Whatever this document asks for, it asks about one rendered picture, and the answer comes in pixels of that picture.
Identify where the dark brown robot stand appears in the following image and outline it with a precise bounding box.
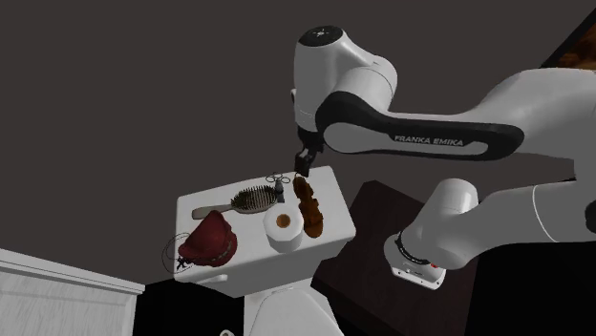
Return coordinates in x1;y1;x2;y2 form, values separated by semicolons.
310;179;480;336

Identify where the grey hairbrush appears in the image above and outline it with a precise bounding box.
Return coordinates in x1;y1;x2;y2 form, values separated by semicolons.
191;184;280;221

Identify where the white bathtub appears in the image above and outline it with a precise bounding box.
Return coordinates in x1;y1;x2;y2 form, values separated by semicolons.
0;247;146;336

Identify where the wooden framed wall picture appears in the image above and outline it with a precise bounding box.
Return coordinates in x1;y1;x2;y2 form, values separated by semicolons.
540;8;596;72

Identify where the brown sandal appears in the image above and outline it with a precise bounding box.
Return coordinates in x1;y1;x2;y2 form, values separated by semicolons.
291;173;325;240

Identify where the white toilet paper roll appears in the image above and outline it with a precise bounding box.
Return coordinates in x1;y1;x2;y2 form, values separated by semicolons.
263;205;306;254

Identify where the red felt hat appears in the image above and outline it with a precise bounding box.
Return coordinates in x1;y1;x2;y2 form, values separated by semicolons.
160;209;239;273

